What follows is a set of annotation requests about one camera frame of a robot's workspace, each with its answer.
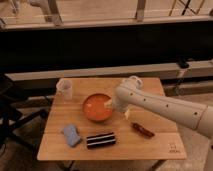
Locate translucent yellowish gripper finger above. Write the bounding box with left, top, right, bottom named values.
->
left=124, top=109, right=130, bottom=119

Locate clear plastic cup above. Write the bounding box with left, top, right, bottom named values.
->
left=56, top=79, right=73, bottom=100

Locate orange ceramic bowl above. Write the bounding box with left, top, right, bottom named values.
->
left=82, top=94, right=113, bottom=122

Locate black chair frame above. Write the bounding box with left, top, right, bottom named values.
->
left=0, top=73, right=48, bottom=151

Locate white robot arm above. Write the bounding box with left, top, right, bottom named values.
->
left=112, top=76, right=213, bottom=139

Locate black white striped box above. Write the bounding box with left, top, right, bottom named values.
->
left=86, top=132, right=116, bottom=149

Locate dark red chili pepper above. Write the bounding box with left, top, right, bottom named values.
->
left=131, top=122, right=155, bottom=138

